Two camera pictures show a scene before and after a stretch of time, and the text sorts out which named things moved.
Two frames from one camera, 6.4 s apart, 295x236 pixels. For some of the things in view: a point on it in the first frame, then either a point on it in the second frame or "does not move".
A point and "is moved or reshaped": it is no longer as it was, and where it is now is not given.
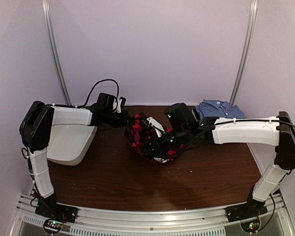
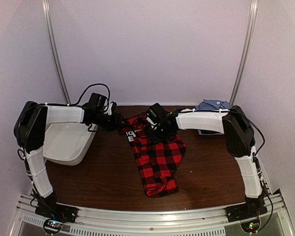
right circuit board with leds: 251,226 does not move
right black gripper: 159,151 → 156,139
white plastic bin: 69,143 does not move
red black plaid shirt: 155,146 is moved or reshaped
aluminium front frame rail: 92,221 does not move
